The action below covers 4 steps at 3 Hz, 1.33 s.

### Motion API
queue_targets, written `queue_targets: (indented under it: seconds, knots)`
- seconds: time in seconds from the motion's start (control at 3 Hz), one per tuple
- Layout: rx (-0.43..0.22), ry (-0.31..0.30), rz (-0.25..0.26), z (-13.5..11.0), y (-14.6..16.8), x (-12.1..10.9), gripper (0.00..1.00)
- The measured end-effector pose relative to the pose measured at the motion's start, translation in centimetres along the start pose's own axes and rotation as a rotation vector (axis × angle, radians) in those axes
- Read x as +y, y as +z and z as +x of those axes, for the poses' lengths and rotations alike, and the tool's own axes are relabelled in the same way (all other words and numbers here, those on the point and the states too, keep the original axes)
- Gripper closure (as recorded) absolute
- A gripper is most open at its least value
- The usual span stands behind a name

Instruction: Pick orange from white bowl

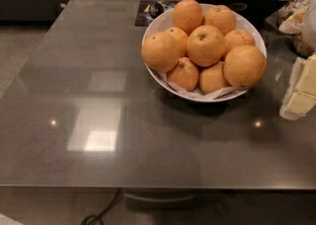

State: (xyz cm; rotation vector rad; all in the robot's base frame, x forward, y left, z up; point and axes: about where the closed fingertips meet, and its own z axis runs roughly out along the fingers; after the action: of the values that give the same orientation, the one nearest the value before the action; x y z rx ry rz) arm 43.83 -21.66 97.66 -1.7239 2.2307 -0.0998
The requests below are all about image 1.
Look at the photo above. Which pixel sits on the white ceramic bowl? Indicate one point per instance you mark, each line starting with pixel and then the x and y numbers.
pixel 165 21

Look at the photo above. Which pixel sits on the large orange front right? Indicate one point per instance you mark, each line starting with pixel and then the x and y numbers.
pixel 244 66

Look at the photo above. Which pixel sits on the orange top back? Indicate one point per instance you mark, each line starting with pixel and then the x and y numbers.
pixel 187 15

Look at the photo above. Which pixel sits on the black tray with items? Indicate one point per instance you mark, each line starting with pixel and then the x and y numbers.
pixel 149 10

